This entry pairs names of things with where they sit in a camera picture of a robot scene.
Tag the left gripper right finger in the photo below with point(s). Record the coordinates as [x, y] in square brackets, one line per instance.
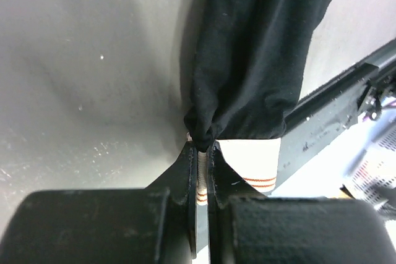
[224, 185]

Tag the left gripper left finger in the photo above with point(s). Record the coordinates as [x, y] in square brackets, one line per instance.
[178, 223]

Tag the black underwear beige waistband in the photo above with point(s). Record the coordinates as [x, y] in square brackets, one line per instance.
[246, 78]

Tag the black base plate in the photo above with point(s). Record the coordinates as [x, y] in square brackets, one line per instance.
[323, 115]

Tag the white slotted cable duct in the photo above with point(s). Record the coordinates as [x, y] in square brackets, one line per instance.
[376, 168]

